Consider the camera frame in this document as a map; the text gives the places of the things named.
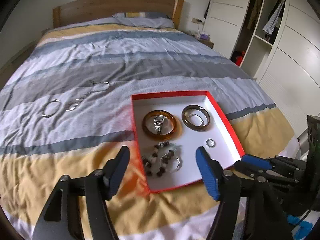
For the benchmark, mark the wall power socket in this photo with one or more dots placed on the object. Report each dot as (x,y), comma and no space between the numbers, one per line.
(195,20)

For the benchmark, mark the striped pillow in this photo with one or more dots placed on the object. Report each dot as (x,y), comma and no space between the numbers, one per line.
(144,19)

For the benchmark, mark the silver wristwatch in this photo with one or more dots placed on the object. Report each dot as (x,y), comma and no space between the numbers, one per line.
(158,121)

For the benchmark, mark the dark brown bangle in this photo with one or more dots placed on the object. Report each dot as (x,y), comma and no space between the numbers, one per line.
(195,117)

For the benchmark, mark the wooden headboard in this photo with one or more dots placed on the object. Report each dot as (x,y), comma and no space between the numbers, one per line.
(87,10)

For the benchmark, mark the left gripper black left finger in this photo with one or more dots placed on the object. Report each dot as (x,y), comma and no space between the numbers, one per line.
(114,171)

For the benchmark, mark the hanging striped shirt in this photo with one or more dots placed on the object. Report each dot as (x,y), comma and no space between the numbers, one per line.
(270,25)

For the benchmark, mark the purple item on nightstand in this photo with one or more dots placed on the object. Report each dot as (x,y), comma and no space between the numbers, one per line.
(204,36)

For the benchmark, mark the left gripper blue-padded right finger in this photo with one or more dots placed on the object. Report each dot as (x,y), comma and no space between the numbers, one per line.
(209,170)

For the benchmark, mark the silver bangle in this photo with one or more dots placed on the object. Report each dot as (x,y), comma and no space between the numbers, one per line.
(51,108)

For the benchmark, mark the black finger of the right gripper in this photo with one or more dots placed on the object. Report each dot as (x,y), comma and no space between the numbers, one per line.
(247,168)

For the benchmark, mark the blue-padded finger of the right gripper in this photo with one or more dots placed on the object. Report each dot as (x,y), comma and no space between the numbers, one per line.
(257,161)

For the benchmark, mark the red bag in wardrobe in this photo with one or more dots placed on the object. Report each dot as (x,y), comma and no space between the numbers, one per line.
(238,57)

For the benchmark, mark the wooden nightstand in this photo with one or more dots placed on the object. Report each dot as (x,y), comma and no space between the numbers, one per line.
(208,43)

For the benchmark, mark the striped bed duvet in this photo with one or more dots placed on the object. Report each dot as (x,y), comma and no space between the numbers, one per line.
(93,68)

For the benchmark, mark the blue gloved right hand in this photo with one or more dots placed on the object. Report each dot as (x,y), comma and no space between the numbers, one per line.
(301,228)

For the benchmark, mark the white wardrobe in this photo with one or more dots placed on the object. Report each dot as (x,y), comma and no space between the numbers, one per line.
(285,64)

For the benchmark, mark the amber bangle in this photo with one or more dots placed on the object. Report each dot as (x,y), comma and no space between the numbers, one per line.
(169,127)

